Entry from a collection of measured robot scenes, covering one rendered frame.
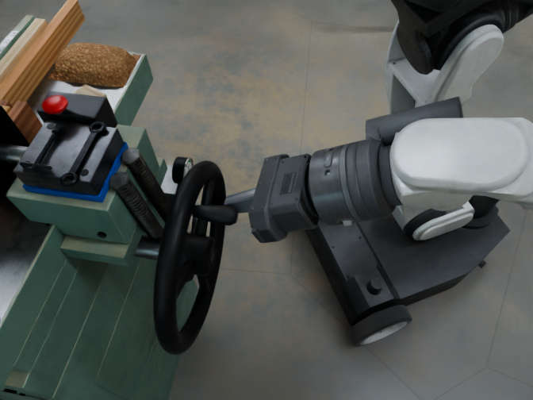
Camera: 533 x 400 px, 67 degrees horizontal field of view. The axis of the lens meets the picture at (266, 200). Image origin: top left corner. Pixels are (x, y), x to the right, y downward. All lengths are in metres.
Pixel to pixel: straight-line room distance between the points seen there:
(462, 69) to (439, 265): 0.81
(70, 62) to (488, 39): 0.68
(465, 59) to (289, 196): 0.41
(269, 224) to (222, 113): 1.54
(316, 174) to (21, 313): 0.40
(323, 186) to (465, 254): 1.10
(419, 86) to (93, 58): 0.59
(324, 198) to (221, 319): 1.05
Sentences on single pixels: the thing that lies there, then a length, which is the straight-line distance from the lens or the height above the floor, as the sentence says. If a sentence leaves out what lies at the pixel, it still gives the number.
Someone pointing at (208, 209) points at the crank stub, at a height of 0.94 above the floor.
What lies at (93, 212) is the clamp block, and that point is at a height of 0.95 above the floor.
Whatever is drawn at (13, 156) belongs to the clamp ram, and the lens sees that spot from 0.63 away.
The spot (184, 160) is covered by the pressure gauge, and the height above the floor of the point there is 0.69.
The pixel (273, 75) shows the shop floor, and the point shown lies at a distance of 2.16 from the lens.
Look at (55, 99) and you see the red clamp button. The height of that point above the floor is 1.03.
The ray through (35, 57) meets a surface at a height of 0.94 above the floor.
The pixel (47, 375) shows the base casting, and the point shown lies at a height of 0.75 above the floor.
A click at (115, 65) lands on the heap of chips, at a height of 0.92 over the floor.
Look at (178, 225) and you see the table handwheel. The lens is 0.49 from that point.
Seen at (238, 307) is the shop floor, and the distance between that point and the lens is 1.44.
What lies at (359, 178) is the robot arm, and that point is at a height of 1.05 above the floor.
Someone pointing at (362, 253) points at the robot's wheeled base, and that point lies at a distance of 1.34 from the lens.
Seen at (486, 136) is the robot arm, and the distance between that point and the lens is 0.38.
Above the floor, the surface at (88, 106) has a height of 1.01.
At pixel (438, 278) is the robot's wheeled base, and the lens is 1.41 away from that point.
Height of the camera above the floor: 1.37
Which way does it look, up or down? 57 degrees down
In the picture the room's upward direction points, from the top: straight up
